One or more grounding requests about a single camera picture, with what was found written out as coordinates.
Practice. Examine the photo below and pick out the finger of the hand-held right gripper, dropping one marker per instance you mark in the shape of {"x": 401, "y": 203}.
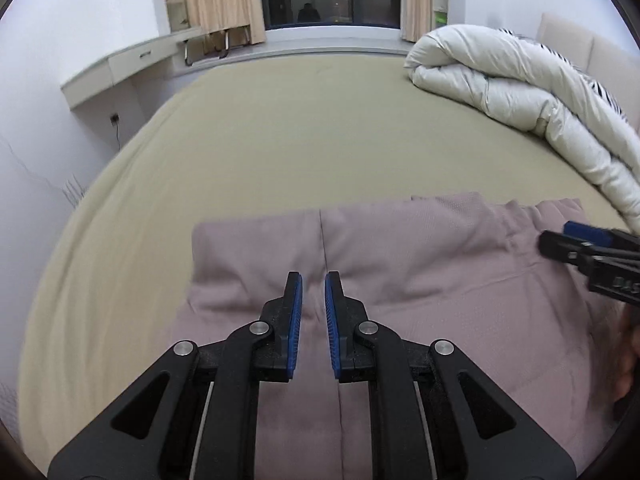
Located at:
{"x": 565, "y": 247}
{"x": 587, "y": 230}

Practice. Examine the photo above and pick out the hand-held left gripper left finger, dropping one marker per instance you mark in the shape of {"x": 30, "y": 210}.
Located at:
{"x": 295, "y": 330}

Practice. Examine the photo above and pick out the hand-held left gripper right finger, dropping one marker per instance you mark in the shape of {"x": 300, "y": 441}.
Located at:
{"x": 332, "y": 330}

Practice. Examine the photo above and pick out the mauve hooded padded coat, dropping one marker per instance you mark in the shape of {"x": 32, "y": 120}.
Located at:
{"x": 425, "y": 270}

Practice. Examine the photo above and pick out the person's right hand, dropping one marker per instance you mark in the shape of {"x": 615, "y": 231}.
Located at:
{"x": 629, "y": 355}

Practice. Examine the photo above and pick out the zebra striped pillow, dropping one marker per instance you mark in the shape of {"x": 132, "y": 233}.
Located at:
{"x": 607, "y": 95}

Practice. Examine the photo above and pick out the white duvet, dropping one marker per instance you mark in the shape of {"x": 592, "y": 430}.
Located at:
{"x": 500, "y": 75}

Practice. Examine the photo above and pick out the bed with olive sheet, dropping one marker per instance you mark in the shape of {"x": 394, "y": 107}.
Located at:
{"x": 300, "y": 135}

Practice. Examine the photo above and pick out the beige padded headboard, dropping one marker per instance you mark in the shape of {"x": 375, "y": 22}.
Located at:
{"x": 565, "y": 35}

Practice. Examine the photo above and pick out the white router with antennas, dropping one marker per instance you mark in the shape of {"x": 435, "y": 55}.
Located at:
{"x": 75, "y": 192}

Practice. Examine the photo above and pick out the white floating desk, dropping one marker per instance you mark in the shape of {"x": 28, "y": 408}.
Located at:
{"x": 125, "y": 65}

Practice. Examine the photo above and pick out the metal frame chair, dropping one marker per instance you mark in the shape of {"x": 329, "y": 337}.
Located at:
{"x": 220, "y": 45}

